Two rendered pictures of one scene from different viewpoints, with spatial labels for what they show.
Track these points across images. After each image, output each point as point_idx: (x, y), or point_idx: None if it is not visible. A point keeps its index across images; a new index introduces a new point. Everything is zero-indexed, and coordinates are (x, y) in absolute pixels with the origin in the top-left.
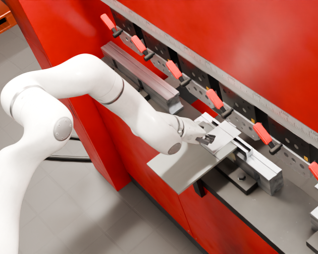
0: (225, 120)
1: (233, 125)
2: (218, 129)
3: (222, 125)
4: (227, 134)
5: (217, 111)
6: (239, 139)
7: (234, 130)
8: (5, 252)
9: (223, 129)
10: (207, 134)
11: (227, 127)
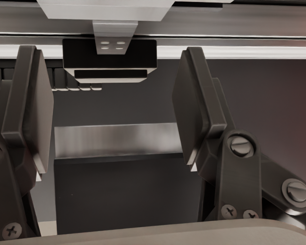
0: (157, 20)
1: (104, 24)
2: (148, 1)
3: (148, 12)
4: (81, 3)
5: (124, 178)
6: (16, 4)
7: (80, 16)
8: None
9: (125, 7)
10: (44, 172)
11: (120, 13)
